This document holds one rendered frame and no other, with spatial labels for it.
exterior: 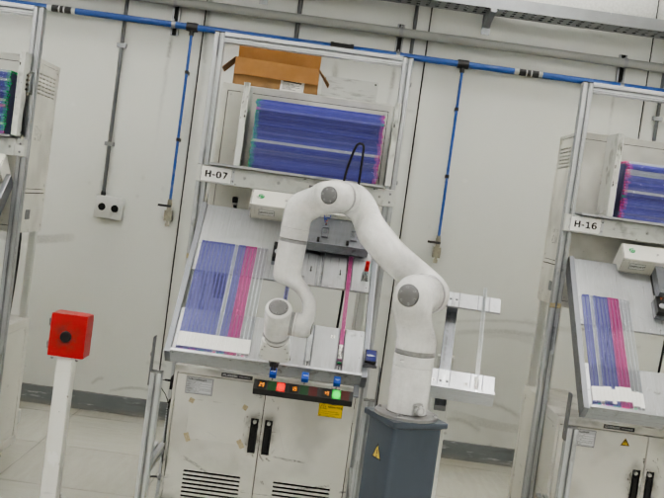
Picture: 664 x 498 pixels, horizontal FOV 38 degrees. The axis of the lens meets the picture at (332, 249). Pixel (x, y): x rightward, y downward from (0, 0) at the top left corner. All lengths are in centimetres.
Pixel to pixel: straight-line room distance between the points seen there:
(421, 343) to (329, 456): 101
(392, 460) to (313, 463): 92
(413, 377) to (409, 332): 13
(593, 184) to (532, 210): 132
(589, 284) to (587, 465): 69
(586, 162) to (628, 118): 147
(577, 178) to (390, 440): 153
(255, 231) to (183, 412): 73
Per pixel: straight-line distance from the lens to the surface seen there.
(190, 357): 340
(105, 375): 550
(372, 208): 299
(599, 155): 410
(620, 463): 391
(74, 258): 546
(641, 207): 395
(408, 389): 287
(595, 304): 379
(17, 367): 445
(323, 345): 343
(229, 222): 377
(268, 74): 415
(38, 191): 435
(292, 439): 373
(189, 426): 376
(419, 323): 282
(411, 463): 291
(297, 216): 303
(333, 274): 363
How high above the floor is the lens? 130
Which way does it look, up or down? 3 degrees down
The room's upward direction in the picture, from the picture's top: 8 degrees clockwise
